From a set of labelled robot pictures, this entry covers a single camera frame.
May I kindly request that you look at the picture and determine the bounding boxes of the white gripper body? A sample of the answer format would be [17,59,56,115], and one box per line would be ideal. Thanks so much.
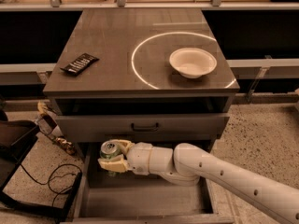
[126,142,174,175]

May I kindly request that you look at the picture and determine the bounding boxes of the black chair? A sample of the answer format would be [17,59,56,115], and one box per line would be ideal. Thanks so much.
[0,111,82,224]

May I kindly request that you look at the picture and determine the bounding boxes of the white paper bowl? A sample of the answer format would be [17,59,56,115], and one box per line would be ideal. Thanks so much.
[169,48,217,78]

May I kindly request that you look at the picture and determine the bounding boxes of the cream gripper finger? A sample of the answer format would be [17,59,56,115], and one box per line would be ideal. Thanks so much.
[98,155,129,173]
[109,139,134,155]

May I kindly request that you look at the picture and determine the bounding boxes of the black snack bar wrapper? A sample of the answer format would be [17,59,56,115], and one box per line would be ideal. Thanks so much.
[61,53,98,77]

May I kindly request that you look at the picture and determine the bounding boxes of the green soda can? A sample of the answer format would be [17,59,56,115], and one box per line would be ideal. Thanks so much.
[99,140,121,177]

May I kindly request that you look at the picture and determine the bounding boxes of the black cable on floor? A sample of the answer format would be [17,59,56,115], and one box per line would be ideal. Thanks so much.
[19,162,82,207]

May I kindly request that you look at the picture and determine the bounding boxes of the black drawer handle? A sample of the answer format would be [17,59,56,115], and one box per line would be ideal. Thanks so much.
[131,123,159,132]

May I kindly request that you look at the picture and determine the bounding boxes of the upper grey drawer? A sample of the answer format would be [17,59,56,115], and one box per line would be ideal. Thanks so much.
[56,113,229,143]

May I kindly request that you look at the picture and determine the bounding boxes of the crumpled wrapper on floor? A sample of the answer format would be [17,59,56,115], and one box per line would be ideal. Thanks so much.
[36,101,76,155]

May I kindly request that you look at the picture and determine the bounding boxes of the grey drawer cabinet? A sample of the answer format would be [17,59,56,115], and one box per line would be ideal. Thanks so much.
[44,8,239,155]

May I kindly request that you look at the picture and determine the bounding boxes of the grey metal rail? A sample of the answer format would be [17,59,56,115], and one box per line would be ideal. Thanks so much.
[0,2,299,11]

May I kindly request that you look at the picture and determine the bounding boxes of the open grey middle drawer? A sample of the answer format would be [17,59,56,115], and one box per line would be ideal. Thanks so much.
[62,144,234,224]

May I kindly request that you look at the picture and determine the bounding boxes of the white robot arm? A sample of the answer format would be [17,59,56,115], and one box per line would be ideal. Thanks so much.
[98,139,299,224]

